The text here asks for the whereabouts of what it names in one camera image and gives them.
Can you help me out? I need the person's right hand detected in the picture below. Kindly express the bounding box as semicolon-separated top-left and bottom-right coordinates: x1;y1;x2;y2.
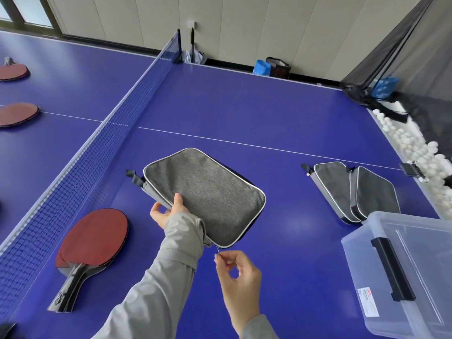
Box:
214;250;262;329

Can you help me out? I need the person's left hand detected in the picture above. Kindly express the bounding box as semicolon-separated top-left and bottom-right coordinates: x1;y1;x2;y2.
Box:
150;193;190;230

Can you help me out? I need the grey zippered racket case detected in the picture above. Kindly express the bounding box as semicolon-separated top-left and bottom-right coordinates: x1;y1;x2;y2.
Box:
126;148;267;257
301;161;358;225
349;166;402;222

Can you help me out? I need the person's left forearm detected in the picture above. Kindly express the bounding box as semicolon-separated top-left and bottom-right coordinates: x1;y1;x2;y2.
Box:
93;212;206;339

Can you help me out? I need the person's right forearm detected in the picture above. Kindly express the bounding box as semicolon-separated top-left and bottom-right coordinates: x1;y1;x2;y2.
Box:
231;314;280;339

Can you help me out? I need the red table tennis racket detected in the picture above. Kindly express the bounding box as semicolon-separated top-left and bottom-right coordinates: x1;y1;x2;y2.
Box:
0;102;40;128
55;227;130;313
0;56;30;82
48;208;129;312

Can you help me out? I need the blue table tennis net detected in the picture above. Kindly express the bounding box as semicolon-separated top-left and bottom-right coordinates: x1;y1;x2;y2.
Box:
0;30;181;316

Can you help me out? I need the white plastic bag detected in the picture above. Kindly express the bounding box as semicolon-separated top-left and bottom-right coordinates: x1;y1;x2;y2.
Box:
182;50;207;65

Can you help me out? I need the white box label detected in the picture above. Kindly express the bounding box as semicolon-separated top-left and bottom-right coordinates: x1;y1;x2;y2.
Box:
357;287;380;318

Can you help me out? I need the blue plastic bin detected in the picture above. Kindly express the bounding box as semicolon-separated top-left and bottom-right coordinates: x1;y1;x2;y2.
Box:
253;59;272;77

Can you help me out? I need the black bag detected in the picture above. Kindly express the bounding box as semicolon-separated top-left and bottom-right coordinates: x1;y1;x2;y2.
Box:
266;56;292;80

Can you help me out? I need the black box lid latch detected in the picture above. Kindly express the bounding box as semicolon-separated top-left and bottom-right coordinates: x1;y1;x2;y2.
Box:
370;237;416;303

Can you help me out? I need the clear plastic storage box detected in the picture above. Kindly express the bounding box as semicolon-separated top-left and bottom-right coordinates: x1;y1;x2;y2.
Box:
341;211;452;339

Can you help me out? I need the black metal clamp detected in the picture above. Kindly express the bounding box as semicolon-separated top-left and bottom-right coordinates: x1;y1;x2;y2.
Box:
400;161;430;183

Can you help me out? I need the pile of white balls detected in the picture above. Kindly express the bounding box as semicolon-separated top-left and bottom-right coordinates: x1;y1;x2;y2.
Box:
371;109;452;220

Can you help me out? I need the dark framed window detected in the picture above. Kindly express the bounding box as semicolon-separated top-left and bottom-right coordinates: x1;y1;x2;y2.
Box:
0;0;59;31

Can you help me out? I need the black ball catch net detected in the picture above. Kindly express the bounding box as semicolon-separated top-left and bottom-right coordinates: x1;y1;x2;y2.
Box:
340;0;452;147

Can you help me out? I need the black net post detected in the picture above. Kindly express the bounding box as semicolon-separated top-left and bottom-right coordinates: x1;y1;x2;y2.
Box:
172;29;183;65

